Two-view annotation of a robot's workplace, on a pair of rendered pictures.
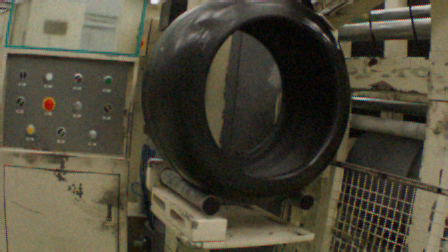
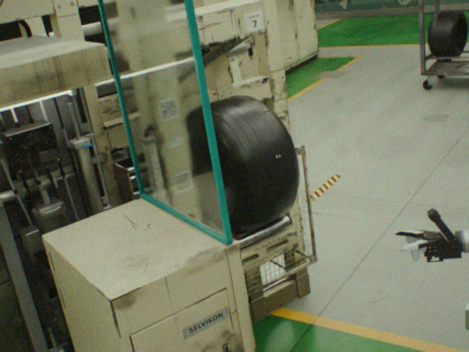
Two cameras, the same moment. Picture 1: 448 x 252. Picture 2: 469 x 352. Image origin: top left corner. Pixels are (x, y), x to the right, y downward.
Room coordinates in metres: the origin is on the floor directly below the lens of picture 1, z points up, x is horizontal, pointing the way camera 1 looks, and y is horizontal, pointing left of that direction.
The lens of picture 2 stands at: (1.47, 2.37, 2.07)
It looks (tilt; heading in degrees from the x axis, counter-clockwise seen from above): 21 degrees down; 264
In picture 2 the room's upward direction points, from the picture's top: 9 degrees counter-clockwise
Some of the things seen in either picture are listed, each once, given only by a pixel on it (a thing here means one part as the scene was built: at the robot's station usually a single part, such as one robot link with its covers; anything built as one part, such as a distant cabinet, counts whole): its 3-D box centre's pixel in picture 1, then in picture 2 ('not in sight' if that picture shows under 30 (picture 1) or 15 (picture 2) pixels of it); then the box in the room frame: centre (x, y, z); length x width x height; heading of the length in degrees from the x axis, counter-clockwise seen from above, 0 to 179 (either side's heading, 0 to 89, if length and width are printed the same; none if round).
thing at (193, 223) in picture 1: (184, 211); (257, 248); (1.17, 0.08, 0.84); 0.36 x 0.09 x 0.06; 25
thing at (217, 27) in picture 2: not in sight; (195, 29); (1.25, -0.36, 1.71); 0.61 x 0.25 x 0.15; 25
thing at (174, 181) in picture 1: (186, 189); (257, 235); (1.17, 0.08, 0.90); 0.35 x 0.05 x 0.05; 25
